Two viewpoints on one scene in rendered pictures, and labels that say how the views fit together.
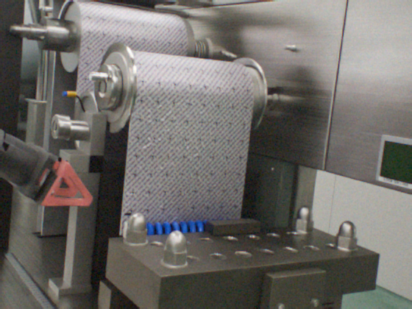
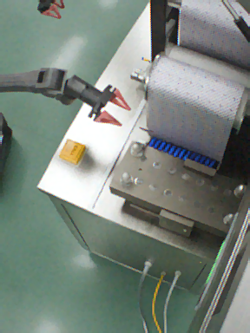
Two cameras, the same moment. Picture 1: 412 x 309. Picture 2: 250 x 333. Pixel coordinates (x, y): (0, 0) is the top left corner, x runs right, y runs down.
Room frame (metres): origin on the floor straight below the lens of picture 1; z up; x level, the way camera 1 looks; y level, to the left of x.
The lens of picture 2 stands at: (0.51, -0.46, 2.17)
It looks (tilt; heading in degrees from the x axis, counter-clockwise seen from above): 66 degrees down; 59
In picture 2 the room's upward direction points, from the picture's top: 5 degrees counter-clockwise
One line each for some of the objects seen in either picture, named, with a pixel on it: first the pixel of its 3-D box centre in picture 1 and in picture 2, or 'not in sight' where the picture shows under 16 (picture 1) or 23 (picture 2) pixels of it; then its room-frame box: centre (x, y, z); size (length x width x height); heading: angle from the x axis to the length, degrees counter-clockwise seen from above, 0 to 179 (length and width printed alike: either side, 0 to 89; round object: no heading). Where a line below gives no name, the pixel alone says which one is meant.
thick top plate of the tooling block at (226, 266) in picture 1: (246, 264); (183, 191); (0.85, -0.15, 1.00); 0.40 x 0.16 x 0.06; 120
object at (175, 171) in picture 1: (188, 176); (187, 133); (0.93, -0.05, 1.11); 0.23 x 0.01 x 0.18; 120
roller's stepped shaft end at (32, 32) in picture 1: (26, 31); not in sight; (1.10, 0.28, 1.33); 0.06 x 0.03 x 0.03; 120
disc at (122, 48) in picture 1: (115, 87); (155, 75); (0.92, 0.09, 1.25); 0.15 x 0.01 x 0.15; 30
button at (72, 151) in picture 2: not in sight; (72, 151); (0.67, 0.21, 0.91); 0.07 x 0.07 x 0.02; 30
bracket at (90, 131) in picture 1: (76, 201); (148, 101); (0.93, 0.14, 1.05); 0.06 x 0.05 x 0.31; 120
